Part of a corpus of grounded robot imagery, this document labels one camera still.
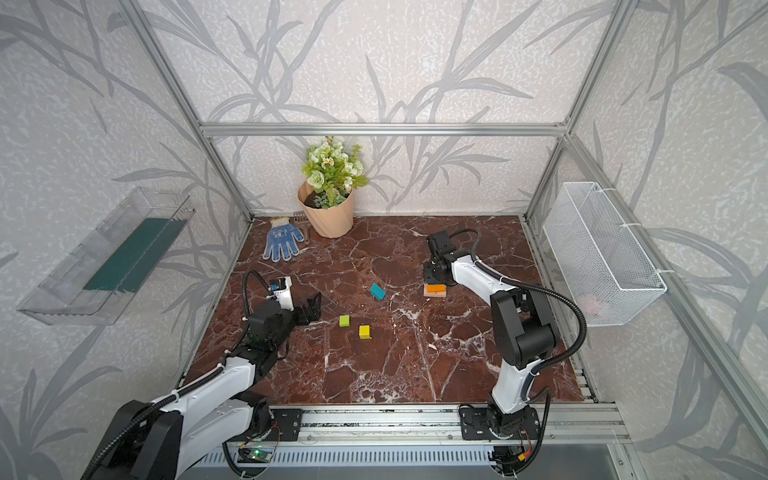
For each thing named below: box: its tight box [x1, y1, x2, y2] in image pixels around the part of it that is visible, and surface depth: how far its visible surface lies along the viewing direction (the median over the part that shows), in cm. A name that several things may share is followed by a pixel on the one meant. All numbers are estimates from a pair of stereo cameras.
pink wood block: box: [423, 283, 447, 297], surface depth 98 cm
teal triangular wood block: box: [370, 283, 387, 300], surface depth 100 cm
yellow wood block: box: [359, 325, 371, 339], surface depth 90 cm
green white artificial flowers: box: [302, 136, 369, 209], surface depth 98 cm
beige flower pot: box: [297, 181, 354, 238], surface depth 106 cm
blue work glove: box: [263, 216, 305, 263], surface depth 115 cm
